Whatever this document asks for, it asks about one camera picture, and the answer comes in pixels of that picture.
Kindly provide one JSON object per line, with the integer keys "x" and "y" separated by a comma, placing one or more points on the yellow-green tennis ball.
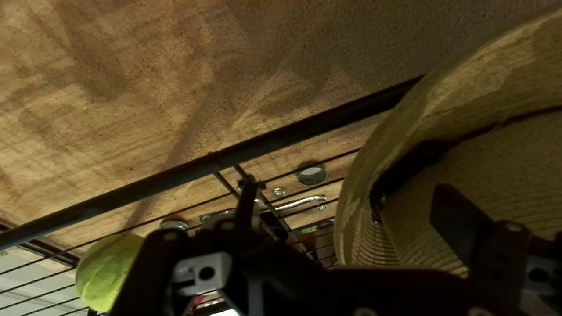
{"x": 99, "y": 273}

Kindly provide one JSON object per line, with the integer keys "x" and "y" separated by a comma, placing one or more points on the woven straw hat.
{"x": 468, "y": 105}

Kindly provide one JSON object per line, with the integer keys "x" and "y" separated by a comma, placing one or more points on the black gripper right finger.
{"x": 498, "y": 273}

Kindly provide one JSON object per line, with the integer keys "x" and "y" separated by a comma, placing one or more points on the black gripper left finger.
{"x": 152, "y": 273}

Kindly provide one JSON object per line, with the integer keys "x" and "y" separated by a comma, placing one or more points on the small round metal cap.
{"x": 312, "y": 173}

